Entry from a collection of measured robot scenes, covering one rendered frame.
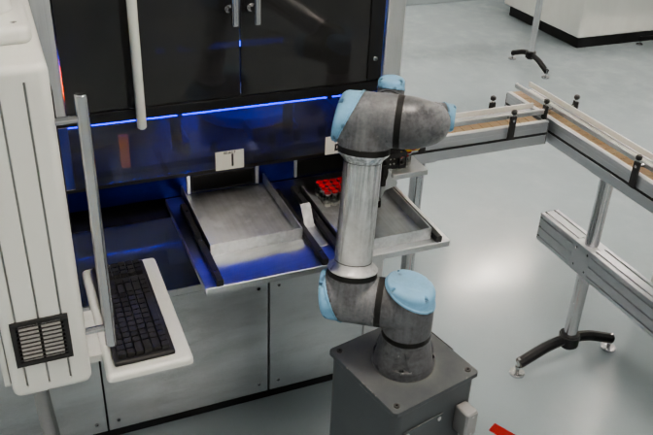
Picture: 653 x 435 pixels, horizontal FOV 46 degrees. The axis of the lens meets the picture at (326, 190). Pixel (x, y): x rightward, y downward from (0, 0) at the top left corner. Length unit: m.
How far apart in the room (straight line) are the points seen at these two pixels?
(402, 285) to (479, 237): 2.19
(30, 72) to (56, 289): 0.47
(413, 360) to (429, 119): 0.56
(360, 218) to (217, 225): 0.62
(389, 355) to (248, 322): 0.87
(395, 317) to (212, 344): 0.99
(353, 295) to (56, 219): 0.65
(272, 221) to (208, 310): 0.44
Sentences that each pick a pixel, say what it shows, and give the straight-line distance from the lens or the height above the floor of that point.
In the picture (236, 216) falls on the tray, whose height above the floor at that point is 0.88.
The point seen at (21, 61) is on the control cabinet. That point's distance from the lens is 1.50.
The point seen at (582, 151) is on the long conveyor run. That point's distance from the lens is 2.82.
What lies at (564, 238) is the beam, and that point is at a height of 0.52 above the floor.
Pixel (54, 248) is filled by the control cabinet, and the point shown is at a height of 1.17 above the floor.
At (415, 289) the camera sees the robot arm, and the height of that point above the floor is 1.02.
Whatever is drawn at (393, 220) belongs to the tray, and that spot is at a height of 0.88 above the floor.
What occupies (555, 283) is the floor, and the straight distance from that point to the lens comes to 3.70.
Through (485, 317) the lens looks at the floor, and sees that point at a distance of 3.40.
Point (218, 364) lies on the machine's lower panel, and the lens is 2.68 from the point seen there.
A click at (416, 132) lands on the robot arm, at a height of 1.37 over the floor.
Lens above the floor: 2.04
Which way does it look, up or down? 29 degrees down
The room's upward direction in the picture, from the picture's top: 2 degrees clockwise
